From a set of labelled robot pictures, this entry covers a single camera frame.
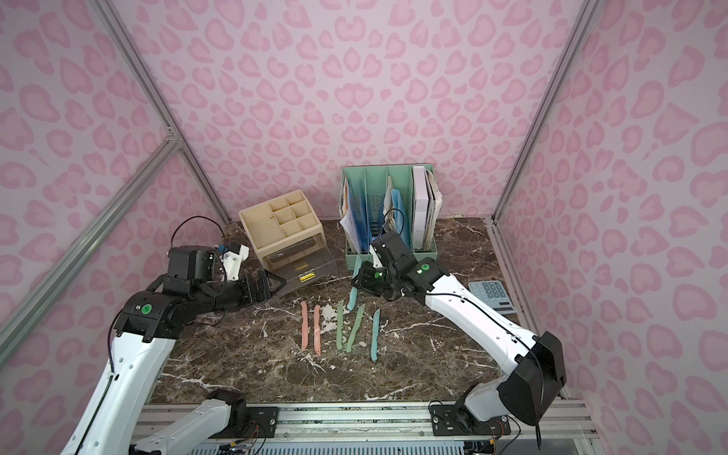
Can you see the teal knife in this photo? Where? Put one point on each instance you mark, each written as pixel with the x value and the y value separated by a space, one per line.
pixel 375 335
pixel 354 292

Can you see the blue folder in rack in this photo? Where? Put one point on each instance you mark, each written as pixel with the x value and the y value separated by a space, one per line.
pixel 400 217

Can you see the drawer with gold handle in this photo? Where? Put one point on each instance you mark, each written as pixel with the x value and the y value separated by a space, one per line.
pixel 303 269

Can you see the pink knife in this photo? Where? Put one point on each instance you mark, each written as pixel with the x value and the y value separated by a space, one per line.
pixel 304 326
pixel 317 330

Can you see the white book in rack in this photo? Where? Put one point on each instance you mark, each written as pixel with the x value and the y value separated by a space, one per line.
pixel 421 201

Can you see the aluminium front rail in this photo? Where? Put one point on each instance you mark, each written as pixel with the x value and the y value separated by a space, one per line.
pixel 371 422

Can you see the green knife right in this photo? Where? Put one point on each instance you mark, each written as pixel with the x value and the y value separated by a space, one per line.
pixel 351 341

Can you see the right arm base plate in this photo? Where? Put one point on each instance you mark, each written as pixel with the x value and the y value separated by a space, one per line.
pixel 455 420

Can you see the green knife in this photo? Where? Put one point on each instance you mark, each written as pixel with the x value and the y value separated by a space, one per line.
pixel 339 325
pixel 351 341

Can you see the green knife left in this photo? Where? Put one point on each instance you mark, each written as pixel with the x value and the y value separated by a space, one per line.
pixel 339 325

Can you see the green file organizer rack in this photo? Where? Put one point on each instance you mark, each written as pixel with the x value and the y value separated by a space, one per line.
pixel 404 199

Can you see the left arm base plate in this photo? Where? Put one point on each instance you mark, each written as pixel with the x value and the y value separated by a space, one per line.
pixel 256 421

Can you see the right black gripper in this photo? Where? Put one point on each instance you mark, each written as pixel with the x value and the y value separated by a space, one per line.
pixel 371 276

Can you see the beige desktop drawer organizer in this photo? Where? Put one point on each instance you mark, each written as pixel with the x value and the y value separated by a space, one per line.
pixel 285 224

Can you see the papers in rack left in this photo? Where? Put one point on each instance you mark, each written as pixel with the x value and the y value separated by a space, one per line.
pixel 348 218

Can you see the pink knife left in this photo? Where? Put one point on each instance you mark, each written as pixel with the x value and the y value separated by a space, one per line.
pixel 304 326

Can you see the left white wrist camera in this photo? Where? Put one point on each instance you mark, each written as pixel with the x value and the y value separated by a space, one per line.
pixel 232 256

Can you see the grey blue calculator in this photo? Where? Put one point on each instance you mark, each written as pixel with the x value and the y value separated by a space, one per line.
pixel 494 294

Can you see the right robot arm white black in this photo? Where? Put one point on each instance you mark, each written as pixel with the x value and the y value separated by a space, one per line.
pixel 532 367

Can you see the pink knife right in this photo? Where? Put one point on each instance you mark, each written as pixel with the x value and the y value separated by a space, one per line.
pixel 317 330

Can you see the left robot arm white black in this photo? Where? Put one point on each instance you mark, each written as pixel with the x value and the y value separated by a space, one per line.
pixel 139 343

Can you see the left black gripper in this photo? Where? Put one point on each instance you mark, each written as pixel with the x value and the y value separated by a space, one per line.
pixel 253 290

